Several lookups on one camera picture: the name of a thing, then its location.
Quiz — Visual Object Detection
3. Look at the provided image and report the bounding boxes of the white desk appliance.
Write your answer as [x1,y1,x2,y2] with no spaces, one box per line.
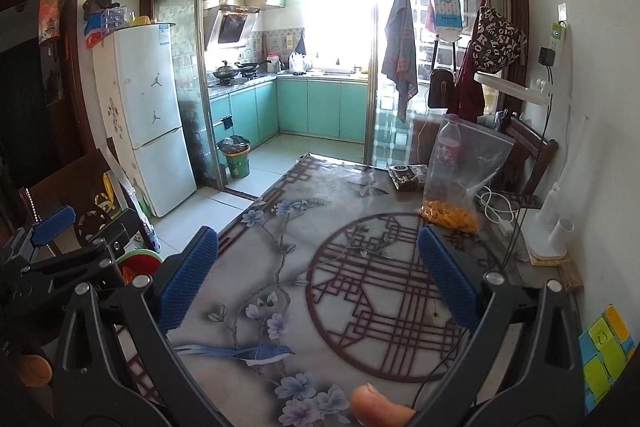
[527,187,574,261]

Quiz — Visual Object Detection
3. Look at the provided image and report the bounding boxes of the white folded rack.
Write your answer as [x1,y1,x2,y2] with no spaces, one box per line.
[100,147,157,254]

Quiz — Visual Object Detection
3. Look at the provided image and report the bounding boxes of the green trash bucket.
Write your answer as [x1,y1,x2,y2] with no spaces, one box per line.
[217,135,252,180]

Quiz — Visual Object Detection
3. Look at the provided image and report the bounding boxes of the smiley face paper bag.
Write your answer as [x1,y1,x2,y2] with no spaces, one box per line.
[425,0,464,43]

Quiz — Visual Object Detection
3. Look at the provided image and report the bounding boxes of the dark cloth bundle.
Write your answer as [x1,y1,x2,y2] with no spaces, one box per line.
[82,0,114,20]

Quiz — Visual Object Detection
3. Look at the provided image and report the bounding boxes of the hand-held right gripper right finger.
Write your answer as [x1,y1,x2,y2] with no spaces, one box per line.
[417,225,589,427]

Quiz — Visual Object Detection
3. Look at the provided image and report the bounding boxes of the black snack packet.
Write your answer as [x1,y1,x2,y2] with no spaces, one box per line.
[387,163,431,193]

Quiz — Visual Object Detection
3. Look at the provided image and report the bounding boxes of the range hood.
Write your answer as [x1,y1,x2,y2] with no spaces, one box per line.
[204,4,262,52]

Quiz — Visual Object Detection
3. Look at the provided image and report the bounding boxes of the dark wooden door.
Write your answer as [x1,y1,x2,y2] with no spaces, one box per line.
[0,0,96,228]

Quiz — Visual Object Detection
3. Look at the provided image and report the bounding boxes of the clear plastic organiser box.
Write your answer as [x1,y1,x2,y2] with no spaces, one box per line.
[100,7,129,33]

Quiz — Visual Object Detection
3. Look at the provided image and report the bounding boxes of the person's right hand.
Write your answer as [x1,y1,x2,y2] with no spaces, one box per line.
[350,383,418,427]

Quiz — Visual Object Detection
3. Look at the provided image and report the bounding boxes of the pink label plastic bottle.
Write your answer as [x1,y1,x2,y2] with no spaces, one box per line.
[432,117,463,181]

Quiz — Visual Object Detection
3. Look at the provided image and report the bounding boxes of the white desk lamp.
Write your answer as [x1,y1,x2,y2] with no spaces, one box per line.
[474,72,574,108]

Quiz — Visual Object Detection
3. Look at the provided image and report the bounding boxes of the yellow toy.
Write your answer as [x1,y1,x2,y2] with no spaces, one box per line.
[102,172,121,213]

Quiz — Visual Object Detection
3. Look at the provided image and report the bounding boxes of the white charger cable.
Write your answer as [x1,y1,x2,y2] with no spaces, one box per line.
[477,187,516,234]

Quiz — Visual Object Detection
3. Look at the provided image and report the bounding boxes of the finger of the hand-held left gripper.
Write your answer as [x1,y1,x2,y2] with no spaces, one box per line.
[27,208,144,294]
[10,205,77,259]

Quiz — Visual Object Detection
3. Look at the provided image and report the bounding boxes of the red blue packet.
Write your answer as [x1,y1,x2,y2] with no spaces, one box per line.
[84,19,109,50]

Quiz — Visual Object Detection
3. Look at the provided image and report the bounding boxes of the wooden block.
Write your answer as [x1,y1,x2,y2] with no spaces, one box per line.
[557,258,585,293]

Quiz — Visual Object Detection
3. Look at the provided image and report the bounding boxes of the letter print bag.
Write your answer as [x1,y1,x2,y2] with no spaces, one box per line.
[472,6,529,76]

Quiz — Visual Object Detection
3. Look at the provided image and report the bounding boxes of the dark red hanging garment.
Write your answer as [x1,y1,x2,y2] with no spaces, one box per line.
[452,0,489,122]

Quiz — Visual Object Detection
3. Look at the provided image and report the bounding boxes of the black cable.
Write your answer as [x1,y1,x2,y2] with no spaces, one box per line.
[500,64,555,273]

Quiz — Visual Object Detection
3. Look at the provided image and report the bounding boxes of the person's left hand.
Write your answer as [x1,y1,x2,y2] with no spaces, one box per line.
[19,353,54,389]

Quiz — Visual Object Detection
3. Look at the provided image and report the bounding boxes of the teal kitchen cabinets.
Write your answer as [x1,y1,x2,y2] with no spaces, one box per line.
[209,76,370,154]

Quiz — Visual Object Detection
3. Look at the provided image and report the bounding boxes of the floral printed tablecloth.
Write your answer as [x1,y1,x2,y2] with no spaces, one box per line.
[120,152,571,427]

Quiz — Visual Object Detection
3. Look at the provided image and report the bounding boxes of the white wall power strip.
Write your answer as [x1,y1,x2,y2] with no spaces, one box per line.
[547,21,569,68]

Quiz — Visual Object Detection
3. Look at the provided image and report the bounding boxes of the dark wooden chair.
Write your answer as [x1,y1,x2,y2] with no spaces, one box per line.
[492,109,560,208]

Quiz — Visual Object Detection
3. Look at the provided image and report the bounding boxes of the clear zip bag orange snacks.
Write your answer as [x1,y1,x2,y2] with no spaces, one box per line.
[420,119,516,234]

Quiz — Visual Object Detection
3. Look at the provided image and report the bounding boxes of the black shoulder bag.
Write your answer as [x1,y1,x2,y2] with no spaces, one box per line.
[427,68,456,110]

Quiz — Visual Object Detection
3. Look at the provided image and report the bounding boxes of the carved wooden chair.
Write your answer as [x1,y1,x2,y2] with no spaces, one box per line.
[17,149,126,258]

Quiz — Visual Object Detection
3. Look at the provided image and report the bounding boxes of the plaid hanging towel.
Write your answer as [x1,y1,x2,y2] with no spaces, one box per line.
[381,0,419,124]

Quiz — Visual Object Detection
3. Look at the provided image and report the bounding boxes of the red door hanging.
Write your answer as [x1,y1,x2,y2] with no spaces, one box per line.
[39,0,64,43]

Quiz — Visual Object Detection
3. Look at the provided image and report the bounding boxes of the white refrigerator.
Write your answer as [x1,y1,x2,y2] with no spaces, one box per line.
[92,23,198,219]

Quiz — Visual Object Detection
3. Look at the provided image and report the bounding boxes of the black wok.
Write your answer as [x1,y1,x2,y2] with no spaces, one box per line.
[211,61,242,80]

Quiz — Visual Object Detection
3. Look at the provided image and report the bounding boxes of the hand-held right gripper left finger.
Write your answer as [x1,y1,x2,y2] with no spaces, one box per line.
[52,226,221,427]

